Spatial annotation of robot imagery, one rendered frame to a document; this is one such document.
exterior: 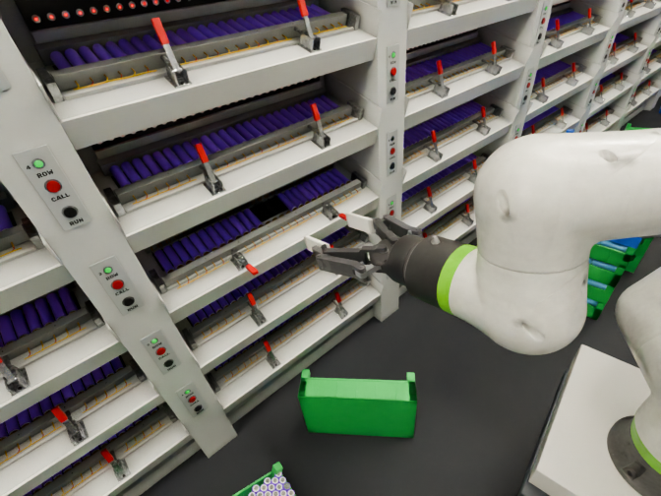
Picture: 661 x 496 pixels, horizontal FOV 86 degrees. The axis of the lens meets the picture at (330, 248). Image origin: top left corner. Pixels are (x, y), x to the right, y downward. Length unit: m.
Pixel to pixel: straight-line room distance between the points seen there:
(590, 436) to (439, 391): 0.48
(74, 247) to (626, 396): 1.03
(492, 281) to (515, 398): 0.90
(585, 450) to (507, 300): 0.50
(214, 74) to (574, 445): 0.90
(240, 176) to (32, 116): 0.33
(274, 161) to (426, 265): 0.44
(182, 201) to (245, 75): 0.25
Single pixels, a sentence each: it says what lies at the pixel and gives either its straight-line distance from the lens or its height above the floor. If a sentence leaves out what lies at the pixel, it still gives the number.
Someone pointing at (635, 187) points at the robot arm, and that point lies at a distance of 0.37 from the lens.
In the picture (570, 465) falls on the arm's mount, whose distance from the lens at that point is 0.83.
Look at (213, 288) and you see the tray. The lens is 0.81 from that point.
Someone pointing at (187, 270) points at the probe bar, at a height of 0.58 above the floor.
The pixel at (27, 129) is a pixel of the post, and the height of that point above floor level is 0.93.
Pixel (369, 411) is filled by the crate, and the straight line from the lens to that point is 1.02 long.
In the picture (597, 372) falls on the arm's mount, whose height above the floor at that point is 0.34.
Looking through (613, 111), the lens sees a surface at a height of 0.19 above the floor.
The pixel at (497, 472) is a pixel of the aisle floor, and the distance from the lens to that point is 1.16.
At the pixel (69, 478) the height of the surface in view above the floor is 0.20.
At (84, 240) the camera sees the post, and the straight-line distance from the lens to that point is 0.68.
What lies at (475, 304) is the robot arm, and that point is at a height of 0.75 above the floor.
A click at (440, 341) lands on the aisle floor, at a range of 1.33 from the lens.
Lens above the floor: 1.05
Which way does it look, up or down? 38 degrees down
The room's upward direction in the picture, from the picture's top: 7 degrees counter-clockwise
